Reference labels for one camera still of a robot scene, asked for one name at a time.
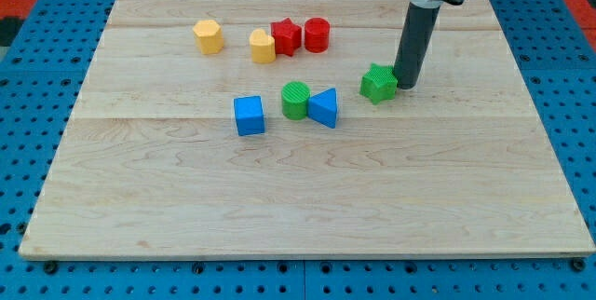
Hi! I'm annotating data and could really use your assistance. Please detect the yellow heart block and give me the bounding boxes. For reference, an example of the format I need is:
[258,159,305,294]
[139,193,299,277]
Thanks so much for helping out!
[249,28,277,63]

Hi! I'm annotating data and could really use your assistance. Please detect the blue triangle block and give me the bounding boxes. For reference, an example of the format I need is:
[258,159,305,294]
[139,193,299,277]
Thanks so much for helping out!
[307,88,338,129]

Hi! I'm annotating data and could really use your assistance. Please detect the green cylinder block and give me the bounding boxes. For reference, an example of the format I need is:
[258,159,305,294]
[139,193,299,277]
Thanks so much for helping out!
[281,81,310,120]

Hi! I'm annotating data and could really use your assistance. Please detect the blue cube block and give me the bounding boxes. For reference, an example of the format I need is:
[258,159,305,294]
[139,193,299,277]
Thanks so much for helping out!
[233,96,265,136]

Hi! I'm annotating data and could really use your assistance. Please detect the light wooden board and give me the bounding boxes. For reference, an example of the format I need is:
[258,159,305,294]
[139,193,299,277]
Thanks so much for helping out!
[20,0,595,261]

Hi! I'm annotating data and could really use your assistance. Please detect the green star block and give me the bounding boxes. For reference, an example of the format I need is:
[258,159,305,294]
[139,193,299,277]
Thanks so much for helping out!
[359,63,398,105]

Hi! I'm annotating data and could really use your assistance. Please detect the red star block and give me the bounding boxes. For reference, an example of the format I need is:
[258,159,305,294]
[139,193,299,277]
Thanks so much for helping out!
[270,18,302,57]

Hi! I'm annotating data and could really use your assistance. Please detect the red cylinder block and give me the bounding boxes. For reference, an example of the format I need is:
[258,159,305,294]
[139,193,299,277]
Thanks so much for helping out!
[304,18,331,53]

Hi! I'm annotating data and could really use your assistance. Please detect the yellow hexagon block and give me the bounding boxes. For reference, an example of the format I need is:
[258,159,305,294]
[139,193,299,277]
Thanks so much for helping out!
[193,20,224,55]

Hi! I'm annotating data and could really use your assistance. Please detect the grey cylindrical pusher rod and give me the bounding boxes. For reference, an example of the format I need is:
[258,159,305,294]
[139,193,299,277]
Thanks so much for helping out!
[393,3,440,89]

